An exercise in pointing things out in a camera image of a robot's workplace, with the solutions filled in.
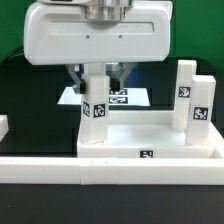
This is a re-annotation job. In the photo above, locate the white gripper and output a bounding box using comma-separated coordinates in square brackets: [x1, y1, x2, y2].
[24, 0, 173, 94]

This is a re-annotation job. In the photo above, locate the white desk top tray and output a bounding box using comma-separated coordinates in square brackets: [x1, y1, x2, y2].
[77, 110, 224, 159]

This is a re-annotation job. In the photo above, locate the white fence bar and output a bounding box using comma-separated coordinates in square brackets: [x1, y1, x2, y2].
[0, 115, 9, 142]
[0, 157, 224, 185]

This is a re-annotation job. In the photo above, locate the fiducial marker sheet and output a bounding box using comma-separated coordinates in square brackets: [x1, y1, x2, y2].
[58, 87, 150, 106]

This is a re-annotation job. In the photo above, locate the white front fence bar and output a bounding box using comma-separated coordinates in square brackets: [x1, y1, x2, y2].
[0, 157, 224, 185]

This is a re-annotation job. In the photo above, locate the black cable bundle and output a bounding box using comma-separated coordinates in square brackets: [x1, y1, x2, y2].
[2, 46, 26, 64]

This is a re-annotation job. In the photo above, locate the white left fence bar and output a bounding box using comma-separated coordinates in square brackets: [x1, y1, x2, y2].
[0, 115, 9, 142]

